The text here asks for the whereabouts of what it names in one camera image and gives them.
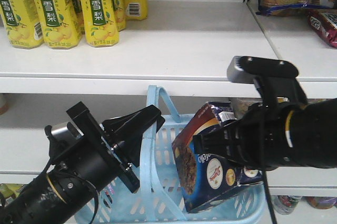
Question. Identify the light blue shopping basket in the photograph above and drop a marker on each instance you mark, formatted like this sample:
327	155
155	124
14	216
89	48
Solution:
159	199

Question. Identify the red maroon cookie packet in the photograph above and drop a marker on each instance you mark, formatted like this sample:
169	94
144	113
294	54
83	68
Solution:
323	22

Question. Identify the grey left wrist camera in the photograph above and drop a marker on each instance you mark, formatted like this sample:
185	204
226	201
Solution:
65	132

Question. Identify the white store shelving unit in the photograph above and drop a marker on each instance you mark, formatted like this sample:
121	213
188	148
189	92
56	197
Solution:
184	46

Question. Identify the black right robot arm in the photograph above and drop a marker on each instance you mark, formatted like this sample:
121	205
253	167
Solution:
287	136

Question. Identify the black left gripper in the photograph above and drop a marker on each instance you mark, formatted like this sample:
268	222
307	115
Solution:
105	145

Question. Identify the clear tub yellow label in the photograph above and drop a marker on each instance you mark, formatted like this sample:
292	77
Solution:
241	105

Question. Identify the clear red label bottle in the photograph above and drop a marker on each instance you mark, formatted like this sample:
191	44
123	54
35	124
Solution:
284	204

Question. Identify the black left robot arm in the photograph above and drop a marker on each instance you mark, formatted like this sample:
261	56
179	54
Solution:
57	193

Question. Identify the green tea bottle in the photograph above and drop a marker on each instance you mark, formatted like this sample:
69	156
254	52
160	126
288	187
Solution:
11	192

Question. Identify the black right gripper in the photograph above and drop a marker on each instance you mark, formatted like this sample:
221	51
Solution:
261	133

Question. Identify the dark blue cookie box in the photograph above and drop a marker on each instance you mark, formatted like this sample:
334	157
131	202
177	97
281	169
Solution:
208	180

